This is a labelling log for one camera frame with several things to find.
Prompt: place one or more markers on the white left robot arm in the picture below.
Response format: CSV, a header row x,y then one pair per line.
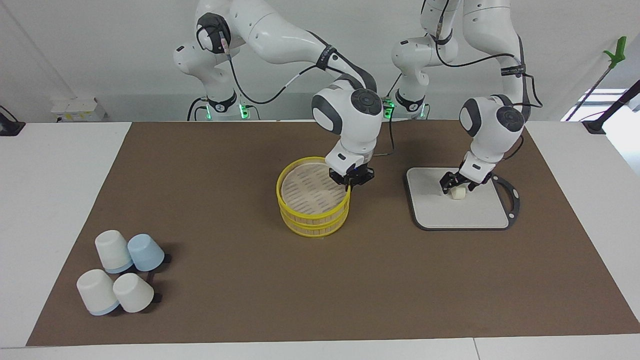
x,y
492,125

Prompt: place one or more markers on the brown table mat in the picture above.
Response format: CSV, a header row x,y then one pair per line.
x,y
320,290

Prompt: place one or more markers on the black table clamp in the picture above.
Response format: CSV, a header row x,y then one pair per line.
x,y
10,127

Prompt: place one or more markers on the white plastic cup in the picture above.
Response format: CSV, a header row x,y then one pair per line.
x,y
96,292
112,250
132,292

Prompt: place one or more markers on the yellow-rimmed woven steamer lid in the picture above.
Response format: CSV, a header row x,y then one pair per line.
x,y
307,192

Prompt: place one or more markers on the white box with yellow label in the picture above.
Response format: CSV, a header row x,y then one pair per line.
x,y
77,109

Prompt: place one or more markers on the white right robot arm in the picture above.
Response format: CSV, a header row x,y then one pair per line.
x,y
280,35

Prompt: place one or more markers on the black stand pole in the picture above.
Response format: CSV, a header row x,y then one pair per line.
x,y
594,126

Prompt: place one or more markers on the grey cutting board dark rim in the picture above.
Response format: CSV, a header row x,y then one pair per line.
x,y
465,212

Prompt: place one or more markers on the light blue plastic cup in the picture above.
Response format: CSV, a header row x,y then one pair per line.
x,y
146,252

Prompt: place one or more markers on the yellow slatted steamer basket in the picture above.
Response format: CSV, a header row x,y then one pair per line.
x,y
312,231

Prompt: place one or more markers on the thin rod with green clip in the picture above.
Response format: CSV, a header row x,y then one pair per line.
x,y
617,52

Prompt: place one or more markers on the white steamed bun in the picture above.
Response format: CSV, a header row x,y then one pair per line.
x,y
458,194

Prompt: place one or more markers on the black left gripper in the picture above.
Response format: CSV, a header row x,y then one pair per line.
x,y
467,181

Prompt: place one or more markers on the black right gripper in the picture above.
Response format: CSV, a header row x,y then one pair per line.
x,y
360,176

